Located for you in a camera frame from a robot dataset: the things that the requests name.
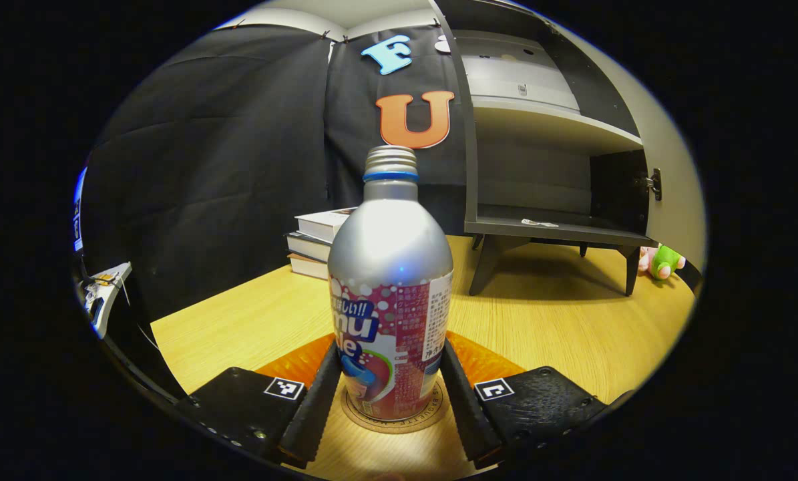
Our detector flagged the white hardcover book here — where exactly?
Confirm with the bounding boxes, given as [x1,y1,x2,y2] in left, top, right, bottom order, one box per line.
[294,207,359,245]

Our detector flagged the white electronic device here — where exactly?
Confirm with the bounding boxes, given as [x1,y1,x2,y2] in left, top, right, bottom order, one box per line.
[83,262,134,339]

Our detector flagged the silver drink bottle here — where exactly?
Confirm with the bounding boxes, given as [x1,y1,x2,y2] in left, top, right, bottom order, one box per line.
[327,146,454,422]

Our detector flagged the cabinet shelf board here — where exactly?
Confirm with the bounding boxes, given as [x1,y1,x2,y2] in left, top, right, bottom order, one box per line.
[471,95,644,156]

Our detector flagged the grey cabinet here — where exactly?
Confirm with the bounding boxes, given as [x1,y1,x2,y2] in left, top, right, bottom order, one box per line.
[432,0,654,298]

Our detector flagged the metal door hinge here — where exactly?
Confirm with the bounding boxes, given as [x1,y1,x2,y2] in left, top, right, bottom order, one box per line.
[634,167,664,202]

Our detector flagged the black backdrop cloth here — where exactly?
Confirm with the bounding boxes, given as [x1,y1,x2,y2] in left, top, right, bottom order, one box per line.
[80,23,471,323]

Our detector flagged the round brown coaster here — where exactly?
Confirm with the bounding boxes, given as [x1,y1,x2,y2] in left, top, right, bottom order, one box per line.
[341,374,450,436]

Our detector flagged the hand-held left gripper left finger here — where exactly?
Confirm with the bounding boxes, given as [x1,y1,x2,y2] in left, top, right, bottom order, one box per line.
[175,333,343,470]

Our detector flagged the pink and green plush toy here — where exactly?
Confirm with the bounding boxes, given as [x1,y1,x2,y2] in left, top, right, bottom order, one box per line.
[639,244,687,281]

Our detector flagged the dark cover book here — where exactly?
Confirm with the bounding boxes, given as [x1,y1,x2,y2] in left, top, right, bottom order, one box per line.
[286,230,333,263]

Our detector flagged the brown cover book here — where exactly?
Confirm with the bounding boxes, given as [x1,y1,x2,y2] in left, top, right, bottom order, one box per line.
[289,253,331,281]

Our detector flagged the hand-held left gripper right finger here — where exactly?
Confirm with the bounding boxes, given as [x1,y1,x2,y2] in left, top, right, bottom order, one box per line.
[439,331,608,470]

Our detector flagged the computer monitor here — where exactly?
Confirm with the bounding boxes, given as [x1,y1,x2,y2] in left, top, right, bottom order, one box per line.
[72,167,87,254]

